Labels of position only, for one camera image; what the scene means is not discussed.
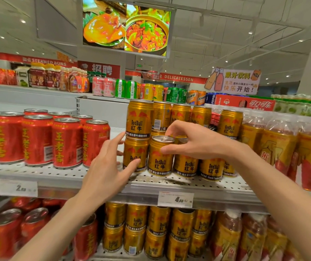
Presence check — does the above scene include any person's right hand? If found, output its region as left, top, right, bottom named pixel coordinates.
left=159, top=120, right=243, bottom=169

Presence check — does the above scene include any person's left hand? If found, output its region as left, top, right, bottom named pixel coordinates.
left=77, top=132, right=142, bottom=210

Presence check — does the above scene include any gold energy drink can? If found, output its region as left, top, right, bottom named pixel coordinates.
left=147, top=135, right=175, bottom=177

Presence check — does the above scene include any person's right forearm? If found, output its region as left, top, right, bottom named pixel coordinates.
left=236, top=147, right=311, bottom=261

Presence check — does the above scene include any person's left forearm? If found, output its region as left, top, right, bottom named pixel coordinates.
left=10, top=191, right=104, bottom=261

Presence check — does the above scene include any stack of gold cans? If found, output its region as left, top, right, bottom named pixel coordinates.
left=102, top=202, right=213, bottom=261
left=122, top=100, right=244, bottom=182

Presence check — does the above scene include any white paper price tag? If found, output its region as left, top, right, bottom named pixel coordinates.
left=0, top=179, right=38, bottom=198
left=158, top=191, right=195, bottom=208

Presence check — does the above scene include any cluster of dark green cans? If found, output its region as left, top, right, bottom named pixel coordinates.
left=163, top=87, right=188, bottom=103

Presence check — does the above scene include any yellow drink can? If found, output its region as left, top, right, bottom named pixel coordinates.
left=153, top=84, right=165, bottom=102
left=143, top=83, right=155, bottom=101

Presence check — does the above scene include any blue soda cans pack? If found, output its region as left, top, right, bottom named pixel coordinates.
left=206, top=92, right=227, bottom=105

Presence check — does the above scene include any white perforated metal shelf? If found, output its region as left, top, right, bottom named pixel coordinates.
left=0, top=156, right=311, bottom=212

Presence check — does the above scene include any red counter sign strip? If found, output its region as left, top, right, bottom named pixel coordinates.
left=125, top=70, right=208, bottom=84

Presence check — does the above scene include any green striped drink can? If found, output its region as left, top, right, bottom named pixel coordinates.
left=126, top=80, right=138, bottom=100
left=115, top=79, right=127, bottom=99

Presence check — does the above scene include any red cola carton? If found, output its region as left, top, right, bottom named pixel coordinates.
left=215, top=94, right=276, bottom=112

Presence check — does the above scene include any pink drink can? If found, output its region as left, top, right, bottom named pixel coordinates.
left=92, top=76, right=105, bottom=97
left=103, top=77, right=116, bottom=98

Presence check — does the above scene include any cartoon juice bottle sign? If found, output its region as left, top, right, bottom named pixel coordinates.
left=204, top=67, right=262, bottom=96

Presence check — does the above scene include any row of red tea cans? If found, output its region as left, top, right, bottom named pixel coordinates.
left=0, top=197, right=99, bottom=261
left=0, top=109, right=111, bottom=169

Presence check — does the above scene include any iced tea bottle orange label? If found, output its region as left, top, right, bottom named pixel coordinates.
left=210, top=209, right=242, bottom=261
left=238, top=213, right=267, bottom=261
left=263, top=217, right=289, bottom=261
left=282, top=242, right=303, bottom=261

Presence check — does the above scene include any row of iced tea bottles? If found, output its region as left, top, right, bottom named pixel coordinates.
left=238, top=107, right=311, bottom=193

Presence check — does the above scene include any orange drink bottle pack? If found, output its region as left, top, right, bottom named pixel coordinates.
left=59, top=67, right=90, bottom=93

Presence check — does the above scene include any red sign with white characters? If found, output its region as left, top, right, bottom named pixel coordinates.
left=77, top=60, right=121, bottom=79

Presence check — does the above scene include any dark label drink bottle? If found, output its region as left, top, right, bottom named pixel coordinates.
left=44, top=64, right=58, bottom=90
left=28, top=63, right=47, bottom=89

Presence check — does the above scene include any row of green tea bottles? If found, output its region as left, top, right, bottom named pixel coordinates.
left=271, top=94, right=311, bottom=117

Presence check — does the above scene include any hanging food display screen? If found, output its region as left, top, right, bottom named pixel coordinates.
left=82, top=0, right=175, bottom=59

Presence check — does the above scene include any white and green bottle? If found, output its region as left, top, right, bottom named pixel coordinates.
left=15, top=66, right=31, bottom=88

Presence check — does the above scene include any long red banner sign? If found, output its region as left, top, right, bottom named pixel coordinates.
left=0, top=51, right=77, bottom=68

